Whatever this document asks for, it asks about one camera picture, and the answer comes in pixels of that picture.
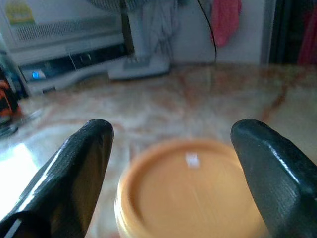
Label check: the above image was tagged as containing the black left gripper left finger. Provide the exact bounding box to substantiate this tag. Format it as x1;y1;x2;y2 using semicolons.
0;119;115;238

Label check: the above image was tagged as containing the grey white hanging garment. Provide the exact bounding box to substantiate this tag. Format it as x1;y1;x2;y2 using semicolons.
140;0;179;58

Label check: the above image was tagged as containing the orange black object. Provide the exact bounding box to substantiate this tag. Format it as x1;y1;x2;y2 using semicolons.
0;66;21;125

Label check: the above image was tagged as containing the white air conditioner unit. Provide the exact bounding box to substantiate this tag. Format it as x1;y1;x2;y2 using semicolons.
0;0;128;96

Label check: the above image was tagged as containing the clear container with orange lid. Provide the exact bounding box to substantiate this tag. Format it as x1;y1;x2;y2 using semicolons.
115;138;269;238

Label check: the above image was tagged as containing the white standing fan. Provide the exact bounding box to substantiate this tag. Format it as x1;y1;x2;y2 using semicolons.
86;0;172;80

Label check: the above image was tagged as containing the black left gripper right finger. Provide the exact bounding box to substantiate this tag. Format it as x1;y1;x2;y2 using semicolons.
230;119;317;238

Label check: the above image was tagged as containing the pink hanging cloth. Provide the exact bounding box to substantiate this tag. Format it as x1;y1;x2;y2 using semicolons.
211;0;243;48

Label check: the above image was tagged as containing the black hanging cable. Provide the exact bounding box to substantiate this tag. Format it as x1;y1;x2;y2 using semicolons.
197;0;219;63

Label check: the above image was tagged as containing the red hanging cloth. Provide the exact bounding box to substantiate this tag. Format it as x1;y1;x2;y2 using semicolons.
298;9;317;65

